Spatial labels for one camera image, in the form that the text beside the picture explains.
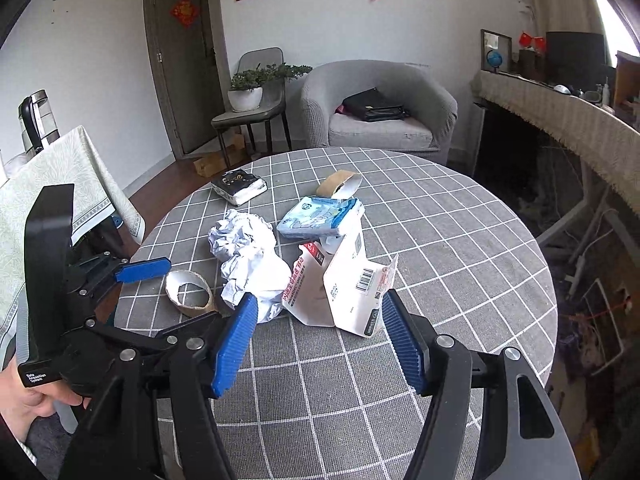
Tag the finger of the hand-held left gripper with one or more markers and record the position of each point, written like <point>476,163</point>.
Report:
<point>185,327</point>
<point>142,270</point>

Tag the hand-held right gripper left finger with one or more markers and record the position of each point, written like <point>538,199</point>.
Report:
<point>235,345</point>

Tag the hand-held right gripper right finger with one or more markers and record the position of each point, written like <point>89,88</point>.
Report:
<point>405,345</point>

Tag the torn white carton box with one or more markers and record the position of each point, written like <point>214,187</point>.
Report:
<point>350,300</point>

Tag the white paper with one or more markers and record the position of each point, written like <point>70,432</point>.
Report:
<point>262,277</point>
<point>240,232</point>

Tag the black and white packet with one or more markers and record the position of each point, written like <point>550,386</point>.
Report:
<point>235,186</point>

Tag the blue white tissue packet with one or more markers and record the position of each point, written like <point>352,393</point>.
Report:
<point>315,217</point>

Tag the brown cardboard tube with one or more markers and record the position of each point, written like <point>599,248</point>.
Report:
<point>331,183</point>

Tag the person's left hand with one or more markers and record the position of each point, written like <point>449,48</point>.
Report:
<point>27,402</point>

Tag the side table pale patterned cloth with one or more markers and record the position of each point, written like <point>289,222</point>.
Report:
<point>45,185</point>

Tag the round table grey checked tablecloth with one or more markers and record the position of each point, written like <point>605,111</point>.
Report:
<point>450,240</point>

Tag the cardboard box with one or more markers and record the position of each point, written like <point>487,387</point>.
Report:
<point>210,162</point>

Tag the steel electric kettle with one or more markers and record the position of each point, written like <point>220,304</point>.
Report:
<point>40,125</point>

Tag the brown door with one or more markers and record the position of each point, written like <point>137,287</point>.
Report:
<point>190,85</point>

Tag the potted plant white pot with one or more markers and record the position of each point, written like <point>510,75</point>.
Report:
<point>245,98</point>

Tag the black handbag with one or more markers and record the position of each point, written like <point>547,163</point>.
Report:
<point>372,105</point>

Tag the grey armchair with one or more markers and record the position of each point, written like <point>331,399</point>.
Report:
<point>320,105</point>

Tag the grey dining chair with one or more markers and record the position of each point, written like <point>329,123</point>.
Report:
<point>260,57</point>

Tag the pink cloth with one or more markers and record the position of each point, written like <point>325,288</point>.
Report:
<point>341,109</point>

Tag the red door decoration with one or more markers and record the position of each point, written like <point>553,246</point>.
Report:
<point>184,12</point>

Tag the desk with beige fringed cloth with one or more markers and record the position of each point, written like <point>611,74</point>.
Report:
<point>550,110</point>

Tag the small blue globe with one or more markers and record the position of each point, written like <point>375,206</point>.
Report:
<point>495,58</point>

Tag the small white dome object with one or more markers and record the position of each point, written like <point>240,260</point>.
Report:
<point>562,89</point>

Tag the brown box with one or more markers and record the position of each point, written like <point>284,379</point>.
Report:
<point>530,65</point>

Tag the small red flags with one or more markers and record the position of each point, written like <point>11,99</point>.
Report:
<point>526,39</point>

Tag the black monitor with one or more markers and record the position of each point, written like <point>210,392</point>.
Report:
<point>575,60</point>

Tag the wooden desk shelf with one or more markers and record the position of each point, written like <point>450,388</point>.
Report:
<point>627,80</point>

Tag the dark picture frame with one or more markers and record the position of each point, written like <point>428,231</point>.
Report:
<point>504,42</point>

